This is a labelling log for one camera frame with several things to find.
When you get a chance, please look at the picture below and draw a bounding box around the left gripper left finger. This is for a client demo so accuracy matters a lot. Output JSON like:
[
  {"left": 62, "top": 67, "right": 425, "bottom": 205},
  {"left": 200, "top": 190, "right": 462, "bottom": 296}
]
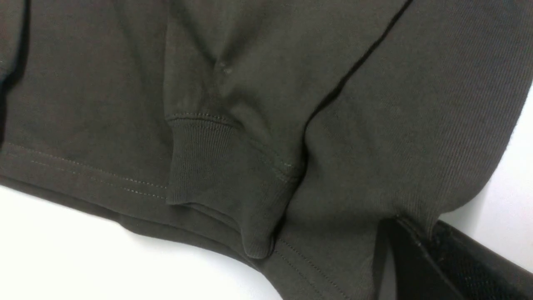
[{"left": 373, "top": 219, "right": 465, "bottom": 300}]

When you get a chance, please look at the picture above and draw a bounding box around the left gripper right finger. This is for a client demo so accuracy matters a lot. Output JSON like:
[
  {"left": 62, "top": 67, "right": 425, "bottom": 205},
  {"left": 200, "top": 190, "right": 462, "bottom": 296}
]
[{"left": 429, "top": 221, "right": 533, "bottom": 300}]

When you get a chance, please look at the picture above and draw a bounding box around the dark gray long-sleeve top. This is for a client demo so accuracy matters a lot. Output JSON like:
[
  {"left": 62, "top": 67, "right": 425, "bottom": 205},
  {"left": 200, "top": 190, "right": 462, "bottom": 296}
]
[{"left": 1, "top": 0, "right": 532, "bottom": 300}]

